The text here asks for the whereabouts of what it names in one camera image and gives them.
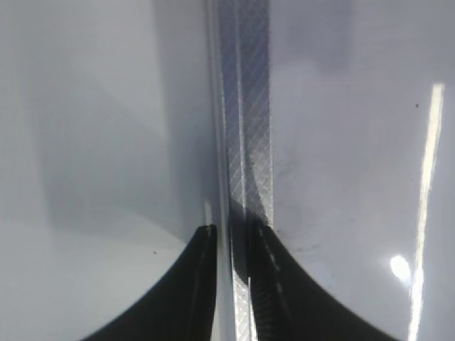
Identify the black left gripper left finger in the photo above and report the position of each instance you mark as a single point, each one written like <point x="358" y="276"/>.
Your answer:
<point x="181" y="305"/>

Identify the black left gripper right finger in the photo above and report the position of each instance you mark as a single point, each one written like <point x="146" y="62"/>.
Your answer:
<point x="288" y="304"/>

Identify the white framed whiteboard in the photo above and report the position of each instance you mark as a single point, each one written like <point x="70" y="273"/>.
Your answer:
<point x="336" y="128"/>

